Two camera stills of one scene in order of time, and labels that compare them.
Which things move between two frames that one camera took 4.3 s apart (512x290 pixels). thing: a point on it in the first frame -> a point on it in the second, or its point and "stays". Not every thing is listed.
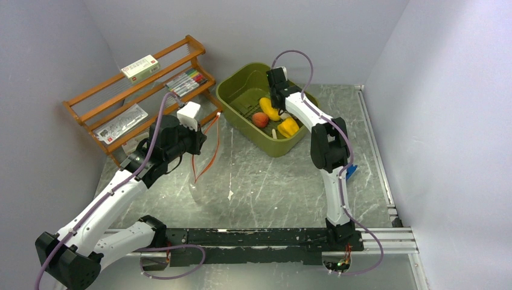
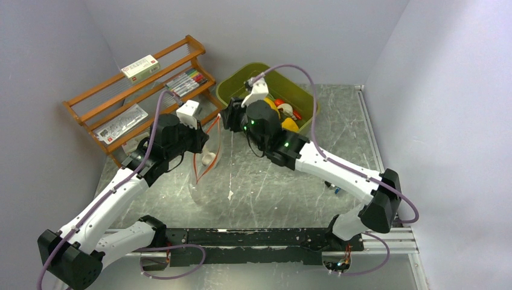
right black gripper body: x=273 y=103 -> x=235 y=121
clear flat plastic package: x=112 y=129 stays
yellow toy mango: x=273 y=113 stays
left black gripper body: x=188 y=141 stays
